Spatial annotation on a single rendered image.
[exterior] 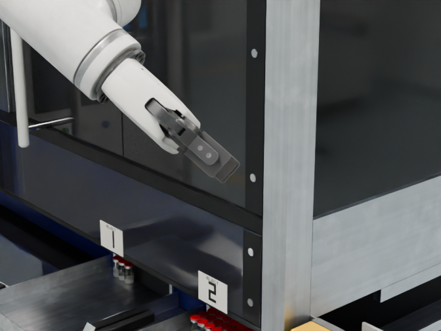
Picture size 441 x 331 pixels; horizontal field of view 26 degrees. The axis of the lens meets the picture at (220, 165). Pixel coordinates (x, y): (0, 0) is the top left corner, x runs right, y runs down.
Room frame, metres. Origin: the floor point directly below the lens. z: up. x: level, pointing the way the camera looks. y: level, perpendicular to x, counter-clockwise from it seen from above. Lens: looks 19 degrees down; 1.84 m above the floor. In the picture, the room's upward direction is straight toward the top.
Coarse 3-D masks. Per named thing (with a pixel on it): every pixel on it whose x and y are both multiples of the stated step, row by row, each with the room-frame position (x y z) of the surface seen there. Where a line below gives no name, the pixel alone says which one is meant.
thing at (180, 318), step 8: (184, 312) 1.76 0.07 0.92; (192, 312) 1.78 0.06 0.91; (168, 320) 1.73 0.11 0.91; (176, 320) 1.75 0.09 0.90; (184, 320) 1.76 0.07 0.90; (144, 328) 1.70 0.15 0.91; (152, 328) 1.71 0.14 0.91; (160, 328) 1.72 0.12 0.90; (168, 328) 1.73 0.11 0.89; (176, 328) 1.75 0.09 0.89; (184, 328) 1.76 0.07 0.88
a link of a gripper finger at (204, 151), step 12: (180, 120) 0.95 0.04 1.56; (168, 132) 0.95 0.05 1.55; (180, 132) 0.96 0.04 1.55; (192, 132) 0.96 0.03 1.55; (204, 132) 0.97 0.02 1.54; (192, 144) 0.96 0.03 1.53; (204, 144) 0.96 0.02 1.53; (216, 144) 0.96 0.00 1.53; (192, 156) 0.96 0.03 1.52; (204, 156) 0.95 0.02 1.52; (216, 156) 0.95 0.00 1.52; (228, 156) 0.95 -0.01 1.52; (204, 168) 0.95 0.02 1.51; (216, 168) 0.95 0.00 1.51
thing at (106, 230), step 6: (102, 222) 1.93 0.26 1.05; (102, 228) 1.93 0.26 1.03; (108, 228) 1.91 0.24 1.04; (114, 228) 1.89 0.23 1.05; (102, 234) 1.93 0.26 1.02; (108, 234) 1.91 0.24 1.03; (114, 234) 1.89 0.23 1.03; (120, 234) 1.88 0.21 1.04; (102, 240) 1.93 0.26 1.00; (108, 240) 1.91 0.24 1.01; (114, 240) 1.90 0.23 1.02; (120, 240) 1.88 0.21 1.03; (108, 246) 1.91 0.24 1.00; (114, 246) 1.90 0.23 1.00; (120, 246) 1.88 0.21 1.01; (120, 252) 1.88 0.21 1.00
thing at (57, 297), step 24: (96, 264) 2.03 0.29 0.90; (24, 288) 1.90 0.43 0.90; (48, 288) 1.94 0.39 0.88; (72, 288) 1.94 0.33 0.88; (96, 288) 1.94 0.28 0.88; (120, 288) 1.94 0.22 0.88; (144, 288) 1.94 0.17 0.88; (0, 312) 1.76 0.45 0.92; (24, 312) 1.83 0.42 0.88; (48, 312) 1.83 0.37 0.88; (72, 312) 1.83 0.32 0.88; (96, 312) 1.83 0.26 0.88; (120, 312) 1.76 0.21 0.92
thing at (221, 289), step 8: (200, 272) 1.67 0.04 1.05; (200, 280) 1.67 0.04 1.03; (208, 280) 1.66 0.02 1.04; (216, 280) 1.64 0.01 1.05; (200, 288) 1.67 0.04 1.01; (208, 288) 1.66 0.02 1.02; (216, 288) 1.64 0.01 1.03; (224, 288) 1.62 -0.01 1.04; (200, 296) 1.67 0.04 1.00; (208, 296) 1.66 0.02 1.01; (216, 296) 1.64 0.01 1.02; (224, 296) 1.62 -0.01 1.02; (216, 304) 1.64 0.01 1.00; (224, 304) 1.62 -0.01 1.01; (224, 312) 1.62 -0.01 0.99
